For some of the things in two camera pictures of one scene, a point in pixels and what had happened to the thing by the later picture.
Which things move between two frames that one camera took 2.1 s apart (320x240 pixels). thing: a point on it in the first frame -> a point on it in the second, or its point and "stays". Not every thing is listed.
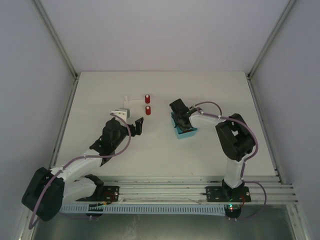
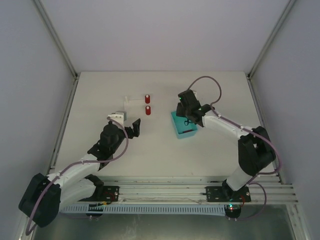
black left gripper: [133, 129] stays
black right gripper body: [181, 119] -> [182, 111]
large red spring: [148, 110] stays
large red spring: [147, 99] stays
